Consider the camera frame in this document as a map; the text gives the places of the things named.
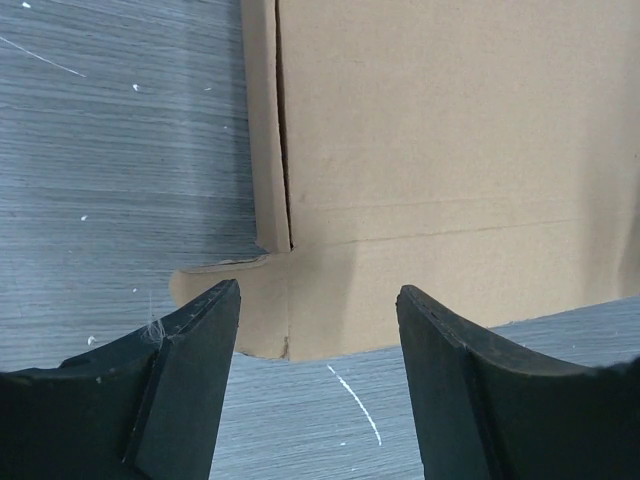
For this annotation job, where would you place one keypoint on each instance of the cardboard box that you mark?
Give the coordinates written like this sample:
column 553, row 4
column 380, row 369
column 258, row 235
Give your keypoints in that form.
column 486, row 152

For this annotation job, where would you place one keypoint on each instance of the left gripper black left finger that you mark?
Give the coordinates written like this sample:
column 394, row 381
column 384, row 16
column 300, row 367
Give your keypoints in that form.
column 139, row 407

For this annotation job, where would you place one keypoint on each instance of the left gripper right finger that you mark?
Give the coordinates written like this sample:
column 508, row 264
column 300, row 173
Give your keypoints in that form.
column 485, row 407

